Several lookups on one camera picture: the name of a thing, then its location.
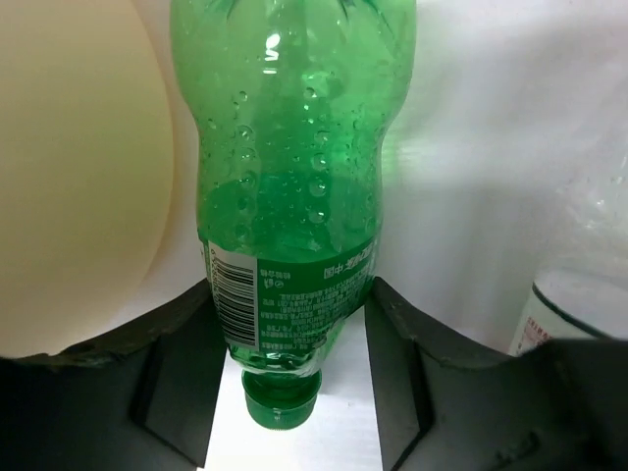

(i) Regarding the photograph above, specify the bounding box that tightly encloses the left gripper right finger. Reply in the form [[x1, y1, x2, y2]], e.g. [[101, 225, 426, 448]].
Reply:
[[365, 279, 627, 470]]

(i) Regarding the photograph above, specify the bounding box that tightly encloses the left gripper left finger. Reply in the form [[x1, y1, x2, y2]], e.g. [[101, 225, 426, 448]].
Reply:
[[1, 282, 226, 470]]

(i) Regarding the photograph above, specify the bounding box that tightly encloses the red label red cap bottle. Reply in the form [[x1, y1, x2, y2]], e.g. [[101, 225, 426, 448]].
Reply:
[[508, 267, 627, 356]]

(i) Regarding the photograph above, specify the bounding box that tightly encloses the green plastic bottle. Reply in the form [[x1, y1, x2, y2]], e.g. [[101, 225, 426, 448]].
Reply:
[[170, 1, 417, 430]]

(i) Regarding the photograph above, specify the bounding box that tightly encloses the beige cylindrical bin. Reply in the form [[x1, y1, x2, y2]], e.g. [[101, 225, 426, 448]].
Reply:
[[1, 1, 174, 358]]

